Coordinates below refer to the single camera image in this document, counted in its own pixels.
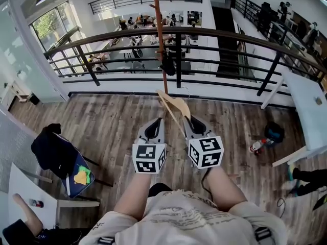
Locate person's cream printed shirt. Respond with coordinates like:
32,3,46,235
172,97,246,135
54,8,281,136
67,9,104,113
79,190,288,245

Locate green cloth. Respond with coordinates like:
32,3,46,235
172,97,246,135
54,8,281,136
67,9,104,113
78,164,92,183

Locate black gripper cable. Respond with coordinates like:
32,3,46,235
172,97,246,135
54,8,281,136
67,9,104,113
201,167,218,206

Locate black trash bin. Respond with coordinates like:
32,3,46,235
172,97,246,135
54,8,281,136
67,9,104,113
28,92,41,106

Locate light wooden hanger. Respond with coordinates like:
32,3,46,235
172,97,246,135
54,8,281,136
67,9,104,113
156,86,192,137

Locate large window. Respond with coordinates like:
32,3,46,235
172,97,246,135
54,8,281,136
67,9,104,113
29,1,86,77

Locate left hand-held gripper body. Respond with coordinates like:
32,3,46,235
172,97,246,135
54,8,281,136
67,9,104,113
132,137,168,175

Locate brown vertical pole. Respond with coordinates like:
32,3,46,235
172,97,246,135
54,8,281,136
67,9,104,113
149,0,171,94

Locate white bottle with red label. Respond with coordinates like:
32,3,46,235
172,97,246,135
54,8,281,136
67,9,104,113
249,138,268,155

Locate black jacket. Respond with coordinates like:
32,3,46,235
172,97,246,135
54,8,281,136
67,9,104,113
31,123,77,180

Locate black railing with wooden handrail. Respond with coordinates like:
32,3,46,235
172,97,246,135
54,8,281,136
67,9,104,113
43,26,327,96

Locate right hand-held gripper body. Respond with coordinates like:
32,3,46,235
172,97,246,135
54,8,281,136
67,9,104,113
185,130,225,169

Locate black and blue bag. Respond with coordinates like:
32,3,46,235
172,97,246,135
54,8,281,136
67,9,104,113
264,121,286,144

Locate dark staircase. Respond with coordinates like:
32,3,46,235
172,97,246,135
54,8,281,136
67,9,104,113
212,6,241,79

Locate black floor cable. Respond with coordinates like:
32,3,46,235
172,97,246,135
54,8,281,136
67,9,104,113
277,197,287,218

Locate person's left forearm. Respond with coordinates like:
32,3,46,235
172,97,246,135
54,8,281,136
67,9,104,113
113,172,154,221

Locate blue chair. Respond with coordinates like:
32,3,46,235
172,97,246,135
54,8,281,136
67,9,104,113
60,134,113,199

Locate person's right forearm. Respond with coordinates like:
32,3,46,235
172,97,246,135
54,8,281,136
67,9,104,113
204,166,247,213

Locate yellow cloth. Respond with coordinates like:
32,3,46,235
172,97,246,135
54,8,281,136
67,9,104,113
74,171,88,185

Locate white desk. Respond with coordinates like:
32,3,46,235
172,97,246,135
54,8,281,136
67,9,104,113
7,162,100,229

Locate person's black trousers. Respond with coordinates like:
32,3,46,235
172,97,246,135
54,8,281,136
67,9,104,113
148,182,173,198

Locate white table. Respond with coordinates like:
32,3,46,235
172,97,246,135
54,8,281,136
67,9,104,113
260,71,327,168

